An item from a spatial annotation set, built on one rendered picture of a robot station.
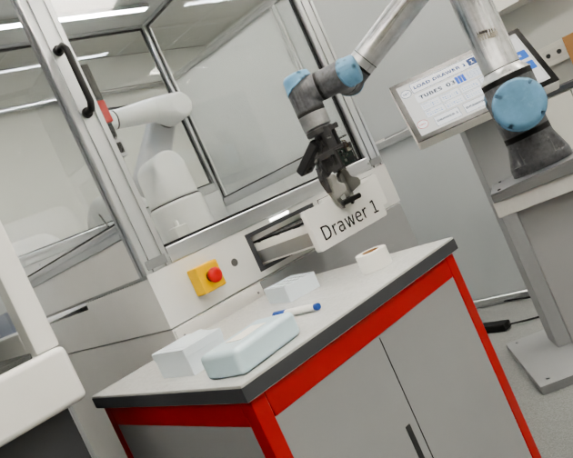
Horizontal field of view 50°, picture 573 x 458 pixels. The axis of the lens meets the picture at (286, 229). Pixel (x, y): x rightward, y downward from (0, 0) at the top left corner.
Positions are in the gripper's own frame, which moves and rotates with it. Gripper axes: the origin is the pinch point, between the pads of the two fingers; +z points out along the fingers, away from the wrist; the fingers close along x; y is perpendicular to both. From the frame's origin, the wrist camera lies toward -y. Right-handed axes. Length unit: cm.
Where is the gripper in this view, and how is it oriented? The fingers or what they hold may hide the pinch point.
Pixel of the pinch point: (344, 202)
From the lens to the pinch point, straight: 160.6
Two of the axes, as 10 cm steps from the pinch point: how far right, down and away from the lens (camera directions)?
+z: 4.1, 9.1, 0.5
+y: 6.1, -2.4, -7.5
